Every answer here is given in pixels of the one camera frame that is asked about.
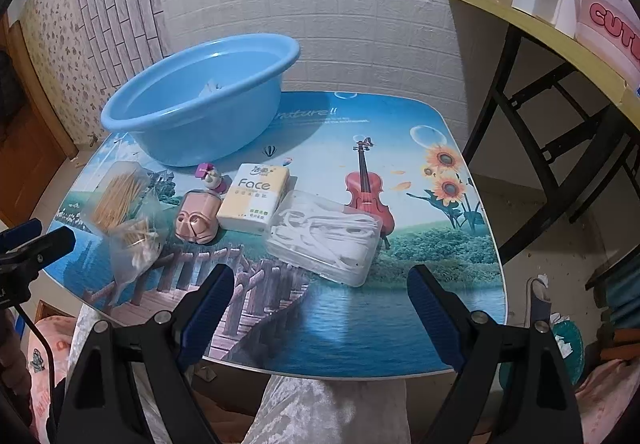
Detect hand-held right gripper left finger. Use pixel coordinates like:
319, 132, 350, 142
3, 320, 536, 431
55, 263, 236, 444

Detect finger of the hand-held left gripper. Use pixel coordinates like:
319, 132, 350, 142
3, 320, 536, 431
0, 218, 44, 252
0, 225, 77, 277

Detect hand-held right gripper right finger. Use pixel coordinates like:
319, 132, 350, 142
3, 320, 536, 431
406, 264, 586, 444

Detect clear toothpick box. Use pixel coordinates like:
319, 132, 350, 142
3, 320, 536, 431
92, 161, 161, 232

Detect clear bag of cotton swabs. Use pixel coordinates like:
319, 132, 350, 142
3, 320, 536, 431
107, 206, 167, 305

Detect yellow white tissue pack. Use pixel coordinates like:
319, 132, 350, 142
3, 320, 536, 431
216, 163, 292, 236

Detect clear box of floss picks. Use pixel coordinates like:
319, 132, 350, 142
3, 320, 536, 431
264, 190, 385, 288

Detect blue plastic basin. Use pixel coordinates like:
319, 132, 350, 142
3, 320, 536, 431
100, 35, 301, 168

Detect scenery printed desktop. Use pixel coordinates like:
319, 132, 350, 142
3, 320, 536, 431
40, 91, 507, 377

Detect brown wooden box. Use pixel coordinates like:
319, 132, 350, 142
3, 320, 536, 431
37, 301, 76, 321

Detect pink printed cloth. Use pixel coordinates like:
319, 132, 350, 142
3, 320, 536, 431
20, 314, 77, 425

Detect wooden door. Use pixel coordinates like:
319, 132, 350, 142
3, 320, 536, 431
0, 14, 80, 230

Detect pink small box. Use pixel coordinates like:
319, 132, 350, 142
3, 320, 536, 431
175, 190, 221, 245

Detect purple white toy bottle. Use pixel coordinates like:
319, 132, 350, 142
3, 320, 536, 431
196, 163, 231, 192

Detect teal round dish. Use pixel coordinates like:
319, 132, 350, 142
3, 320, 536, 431
549, 318, 585, 375

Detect blue folded fabric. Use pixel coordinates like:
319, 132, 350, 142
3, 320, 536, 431
595, 269, 640, 325

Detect yellow top side table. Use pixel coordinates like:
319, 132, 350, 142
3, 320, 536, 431
446, 0, 640, 292

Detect pink lettered container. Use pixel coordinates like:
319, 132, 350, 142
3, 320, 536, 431
574, 0, 640, 75

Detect black cable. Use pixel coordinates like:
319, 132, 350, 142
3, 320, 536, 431
10, 301, 58, 435

